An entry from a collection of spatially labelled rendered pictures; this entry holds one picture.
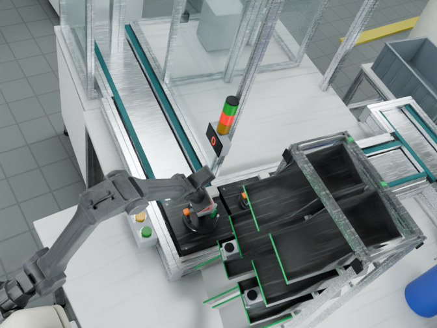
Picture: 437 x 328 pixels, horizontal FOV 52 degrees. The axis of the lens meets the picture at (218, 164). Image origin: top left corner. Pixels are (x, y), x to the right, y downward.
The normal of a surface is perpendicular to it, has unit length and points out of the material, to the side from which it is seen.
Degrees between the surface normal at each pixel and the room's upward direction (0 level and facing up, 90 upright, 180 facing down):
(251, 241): 25
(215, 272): 45
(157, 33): 0
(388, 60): 90
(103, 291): 0
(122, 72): 0
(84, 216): 70
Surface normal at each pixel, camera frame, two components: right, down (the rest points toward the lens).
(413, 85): -0.88, 0.22
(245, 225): -0.20, -0.50
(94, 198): 0.30, -0.44
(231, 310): -0.51, -0.36
